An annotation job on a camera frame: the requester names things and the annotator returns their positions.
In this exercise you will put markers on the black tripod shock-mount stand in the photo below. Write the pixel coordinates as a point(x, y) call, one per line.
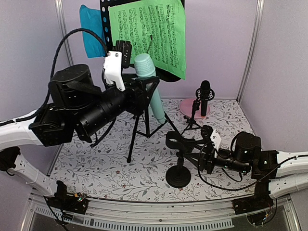
point(196, 108)

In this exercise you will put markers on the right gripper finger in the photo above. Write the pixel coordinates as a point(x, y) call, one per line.
point(190, 144)
point(197, 159)

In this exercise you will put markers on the black tripod music stand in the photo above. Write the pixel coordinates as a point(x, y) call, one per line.
point(141, 115)

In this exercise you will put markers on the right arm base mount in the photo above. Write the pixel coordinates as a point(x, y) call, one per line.
point(259, 200)

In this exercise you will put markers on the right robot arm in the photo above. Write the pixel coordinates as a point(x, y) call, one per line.
point(276, 173)

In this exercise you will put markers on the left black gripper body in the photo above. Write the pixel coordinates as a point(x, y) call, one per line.
point(96, 116)

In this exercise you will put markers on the aluminium front rail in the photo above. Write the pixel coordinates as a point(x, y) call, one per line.
point(109, 215)

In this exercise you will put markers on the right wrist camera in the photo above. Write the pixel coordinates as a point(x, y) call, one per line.
point(212, 137)

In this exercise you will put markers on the black microphone orange end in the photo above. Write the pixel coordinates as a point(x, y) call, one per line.
point(204, 95)

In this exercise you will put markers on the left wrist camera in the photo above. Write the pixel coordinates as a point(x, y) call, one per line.
point(117, 59)

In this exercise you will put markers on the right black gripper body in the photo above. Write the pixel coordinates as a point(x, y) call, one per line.
point(239, 166)

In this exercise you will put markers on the black round-base mic stand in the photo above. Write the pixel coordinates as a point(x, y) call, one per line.
point(177, 176)

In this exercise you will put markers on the green sheet music paper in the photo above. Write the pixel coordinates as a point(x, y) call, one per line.
point(156, 27)

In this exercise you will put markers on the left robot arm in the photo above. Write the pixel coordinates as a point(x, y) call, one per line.
point(78, 107)

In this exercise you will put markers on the pink plastic plate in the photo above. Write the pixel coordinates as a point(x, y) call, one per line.
point(186, 109)

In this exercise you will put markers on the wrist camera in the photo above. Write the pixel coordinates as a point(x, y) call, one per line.
point(117, 59)
point(212, 137)

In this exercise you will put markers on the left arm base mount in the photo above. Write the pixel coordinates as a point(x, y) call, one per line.
point(61, 199)

